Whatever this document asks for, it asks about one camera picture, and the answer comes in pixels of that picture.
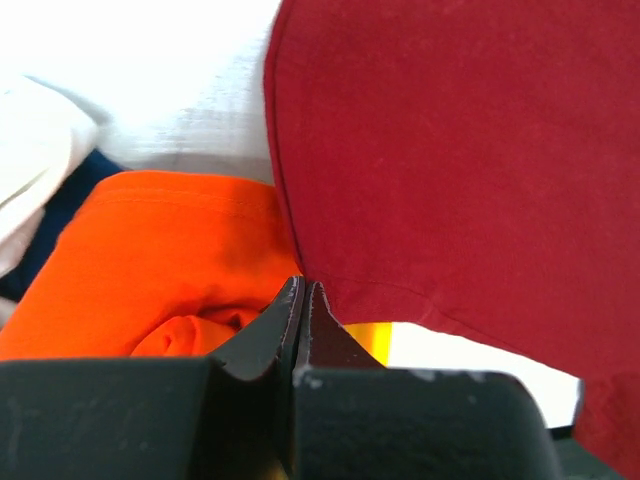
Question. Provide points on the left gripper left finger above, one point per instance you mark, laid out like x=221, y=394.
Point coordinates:
x=249, y=397

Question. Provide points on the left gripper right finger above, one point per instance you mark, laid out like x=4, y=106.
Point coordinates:
x=338, y=400

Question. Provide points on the dark red t shirt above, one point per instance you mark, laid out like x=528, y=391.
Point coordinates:
x=472, y=167

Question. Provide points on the yellow plastic tray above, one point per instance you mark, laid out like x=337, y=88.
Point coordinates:
x=375, y=338

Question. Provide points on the orange t shirt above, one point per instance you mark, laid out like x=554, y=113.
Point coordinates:
x=155, y=264

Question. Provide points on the navy blue t shirt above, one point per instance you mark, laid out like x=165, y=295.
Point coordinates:
x=58, y=212

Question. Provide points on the white t shirt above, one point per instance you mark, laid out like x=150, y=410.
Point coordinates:
x=44, y=138

